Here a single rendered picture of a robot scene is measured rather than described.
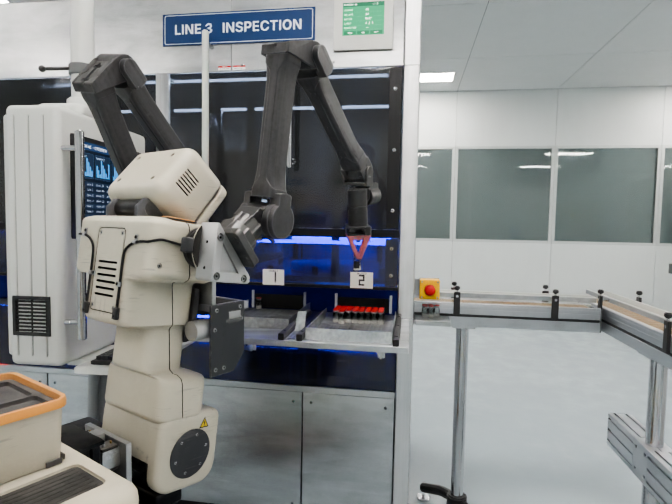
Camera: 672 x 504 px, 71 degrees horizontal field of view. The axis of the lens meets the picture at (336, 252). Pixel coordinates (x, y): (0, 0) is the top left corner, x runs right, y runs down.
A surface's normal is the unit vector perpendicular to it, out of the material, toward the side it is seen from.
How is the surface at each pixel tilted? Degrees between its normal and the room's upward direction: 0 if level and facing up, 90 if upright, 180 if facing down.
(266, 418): 90
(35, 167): 90
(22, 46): 90
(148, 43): 90
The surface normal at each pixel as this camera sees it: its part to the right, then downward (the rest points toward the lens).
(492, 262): -0.15, 0.06
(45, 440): 0.82, 0.09
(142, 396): -0.57, -0.10
